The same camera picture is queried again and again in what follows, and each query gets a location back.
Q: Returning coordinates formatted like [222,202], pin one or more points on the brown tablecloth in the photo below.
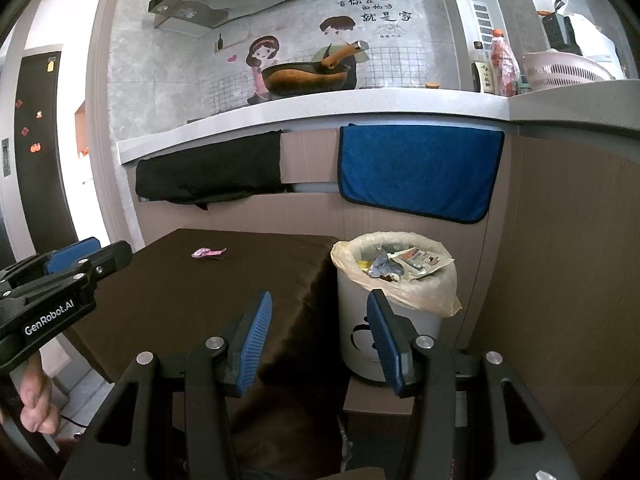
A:
[200,300]

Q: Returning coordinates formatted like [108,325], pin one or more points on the white trash bin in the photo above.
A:
[360,335]

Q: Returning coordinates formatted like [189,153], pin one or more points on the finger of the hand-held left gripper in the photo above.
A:
[107,260]
[72,255]

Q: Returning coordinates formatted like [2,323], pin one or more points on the person's left hand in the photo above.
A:
[37,400]

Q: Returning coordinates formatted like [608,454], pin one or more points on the black door with magnets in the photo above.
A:
[42,160]

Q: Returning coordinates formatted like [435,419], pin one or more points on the blue towel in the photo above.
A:
[420,172]

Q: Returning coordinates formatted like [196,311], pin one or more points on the cartoon couple wall sticker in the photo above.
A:
[260,52]

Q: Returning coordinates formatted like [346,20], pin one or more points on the black cloth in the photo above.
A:
[215,170]

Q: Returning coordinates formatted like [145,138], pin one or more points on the pink plastic basket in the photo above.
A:
[565,72]

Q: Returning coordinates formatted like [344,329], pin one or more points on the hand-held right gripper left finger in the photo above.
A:
[252,345]

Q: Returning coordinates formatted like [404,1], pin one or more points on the small green container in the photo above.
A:
[523,85]

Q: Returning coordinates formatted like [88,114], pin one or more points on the blue white tissue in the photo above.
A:
[382,264]

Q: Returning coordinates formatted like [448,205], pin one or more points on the gas stove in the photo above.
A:
[200,120]

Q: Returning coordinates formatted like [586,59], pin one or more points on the black grater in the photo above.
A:
[560,32]

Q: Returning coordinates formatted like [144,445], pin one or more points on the small pink wrapper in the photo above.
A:
[207,252]

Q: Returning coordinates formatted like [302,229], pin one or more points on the white kitchen counter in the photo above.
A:
[350,107]

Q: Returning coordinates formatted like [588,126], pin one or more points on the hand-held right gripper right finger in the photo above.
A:
[385,345]

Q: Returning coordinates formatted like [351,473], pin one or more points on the dark sauce bottle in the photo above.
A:
[482,75]

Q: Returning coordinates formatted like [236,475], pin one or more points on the white wall vent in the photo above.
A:
[480,22]

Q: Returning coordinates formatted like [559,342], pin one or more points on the red-capped plastic bottle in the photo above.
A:
[502,65]

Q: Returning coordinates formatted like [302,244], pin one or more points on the trash bin with plastic bag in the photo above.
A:
[440,295]

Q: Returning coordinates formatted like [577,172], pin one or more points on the cream drink pouch pink cap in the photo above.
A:
[425,260]

